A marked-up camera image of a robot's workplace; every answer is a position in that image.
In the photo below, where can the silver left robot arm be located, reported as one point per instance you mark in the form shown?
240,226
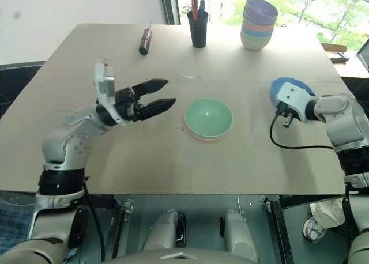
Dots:
72,140

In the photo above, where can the wooden side table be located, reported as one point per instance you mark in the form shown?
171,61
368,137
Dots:
350,69

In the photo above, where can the silver robot torso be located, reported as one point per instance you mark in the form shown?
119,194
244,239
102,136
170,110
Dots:
178,255

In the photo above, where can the beige trouser leg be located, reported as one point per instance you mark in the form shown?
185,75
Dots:
328,213

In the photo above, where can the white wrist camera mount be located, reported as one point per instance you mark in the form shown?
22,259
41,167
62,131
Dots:
294,98
105,82

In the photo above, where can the white sneaker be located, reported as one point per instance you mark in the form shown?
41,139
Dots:
313,230

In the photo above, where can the red marker pen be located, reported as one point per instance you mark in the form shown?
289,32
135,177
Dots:
195,4

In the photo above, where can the light green stacked bowl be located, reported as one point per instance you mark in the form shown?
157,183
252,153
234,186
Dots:
255,36

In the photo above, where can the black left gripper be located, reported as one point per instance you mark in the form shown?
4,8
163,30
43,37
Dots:
128,105

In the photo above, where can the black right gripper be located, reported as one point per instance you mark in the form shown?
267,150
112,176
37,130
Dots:
284,111

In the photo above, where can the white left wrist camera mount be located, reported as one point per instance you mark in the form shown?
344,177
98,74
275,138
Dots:
105,82

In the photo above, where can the silver robot leg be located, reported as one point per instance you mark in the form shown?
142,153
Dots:
237,232
167,226

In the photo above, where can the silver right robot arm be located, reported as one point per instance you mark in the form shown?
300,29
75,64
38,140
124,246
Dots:
346,122

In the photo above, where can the cream stacked bowl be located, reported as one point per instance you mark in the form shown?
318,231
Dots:
255,44

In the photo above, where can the black window frame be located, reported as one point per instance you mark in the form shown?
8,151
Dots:
170,4

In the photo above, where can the silver robot right leg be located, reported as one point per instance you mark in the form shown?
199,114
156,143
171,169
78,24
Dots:
237,232

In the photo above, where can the black marker on table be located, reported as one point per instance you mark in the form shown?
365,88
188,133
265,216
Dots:
145,42

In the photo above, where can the black table frame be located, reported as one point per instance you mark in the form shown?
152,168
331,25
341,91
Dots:
276,218

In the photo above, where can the pink stacked bowl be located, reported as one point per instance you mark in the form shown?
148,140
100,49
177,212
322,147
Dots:
256,27

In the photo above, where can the blue checked cloth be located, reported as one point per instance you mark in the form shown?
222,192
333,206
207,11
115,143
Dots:
14,220

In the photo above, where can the dark cabinet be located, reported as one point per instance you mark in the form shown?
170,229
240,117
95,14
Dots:
17,85

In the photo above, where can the silver robot left leg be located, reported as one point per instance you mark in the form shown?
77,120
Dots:
167,226

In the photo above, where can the black pen cup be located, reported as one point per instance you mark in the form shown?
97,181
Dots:
198,32

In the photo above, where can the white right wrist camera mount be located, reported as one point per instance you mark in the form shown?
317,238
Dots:
294,98

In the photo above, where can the grey laptop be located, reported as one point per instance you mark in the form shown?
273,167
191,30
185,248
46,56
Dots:
363,55

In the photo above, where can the blue marker pen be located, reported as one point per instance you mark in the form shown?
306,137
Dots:
201,8

